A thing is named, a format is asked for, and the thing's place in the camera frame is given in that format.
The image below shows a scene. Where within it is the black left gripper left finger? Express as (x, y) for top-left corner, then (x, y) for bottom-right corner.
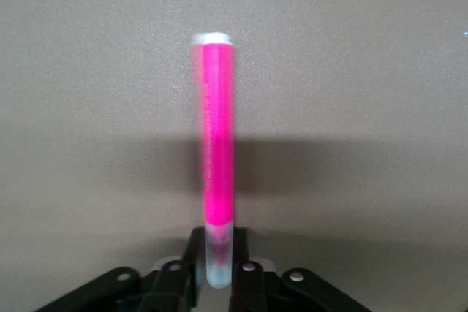
(36, 227), (206, 312)

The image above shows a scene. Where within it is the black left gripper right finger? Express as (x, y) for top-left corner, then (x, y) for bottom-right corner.
(227, 227), (371, 312)

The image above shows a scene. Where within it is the pink marker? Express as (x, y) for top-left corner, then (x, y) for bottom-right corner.
(189, 31), (235, 290)

